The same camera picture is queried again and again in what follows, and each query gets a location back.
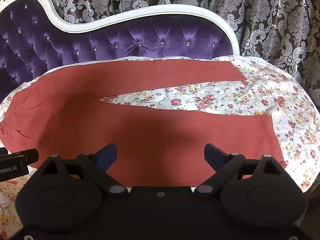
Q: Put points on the red pants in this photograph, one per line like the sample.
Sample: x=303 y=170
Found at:
x=130 y=127

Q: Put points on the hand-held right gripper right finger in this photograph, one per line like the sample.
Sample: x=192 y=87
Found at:
x=212 y=153

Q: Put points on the purple tufted headboard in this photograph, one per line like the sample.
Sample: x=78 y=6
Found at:
x=140 y=42

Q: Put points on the brown damask curtain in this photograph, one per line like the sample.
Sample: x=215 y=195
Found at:
x=270 y=17

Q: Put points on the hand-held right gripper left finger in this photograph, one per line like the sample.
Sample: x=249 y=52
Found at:
x=108 y=153

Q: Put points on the floral bed sheet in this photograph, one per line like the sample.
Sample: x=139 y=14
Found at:
x=250 y=97

